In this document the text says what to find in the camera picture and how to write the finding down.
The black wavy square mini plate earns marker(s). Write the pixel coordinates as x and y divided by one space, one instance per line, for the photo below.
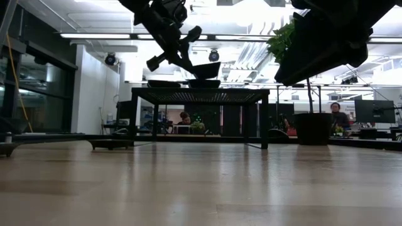
204 83
207 70

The long ceiling light strip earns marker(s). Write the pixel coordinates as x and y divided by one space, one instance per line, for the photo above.
94 36

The small green desk plant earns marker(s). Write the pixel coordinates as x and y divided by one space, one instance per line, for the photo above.
339 129
198 126

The person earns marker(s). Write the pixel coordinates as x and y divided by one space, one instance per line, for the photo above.
339 119
185 119
291 129

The black perforated metal rack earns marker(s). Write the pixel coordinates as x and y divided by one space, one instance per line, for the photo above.
201 95

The round black ceiling fixture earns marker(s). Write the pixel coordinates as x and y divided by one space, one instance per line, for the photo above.
110 59
214 56

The black computer monitor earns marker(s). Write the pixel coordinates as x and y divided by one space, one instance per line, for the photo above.
375 111

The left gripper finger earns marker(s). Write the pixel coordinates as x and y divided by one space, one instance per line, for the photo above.
187 56
183 66

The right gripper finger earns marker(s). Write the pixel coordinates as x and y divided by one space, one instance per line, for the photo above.
301 62

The black leaf shaped mini plate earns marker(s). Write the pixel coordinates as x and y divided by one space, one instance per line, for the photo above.
164 84

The green plant in black pot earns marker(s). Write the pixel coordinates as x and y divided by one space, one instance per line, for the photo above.
312 128

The small white bottle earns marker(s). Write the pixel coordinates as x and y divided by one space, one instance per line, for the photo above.
109 118

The black aluminium table frame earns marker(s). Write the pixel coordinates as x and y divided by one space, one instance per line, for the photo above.
370 145

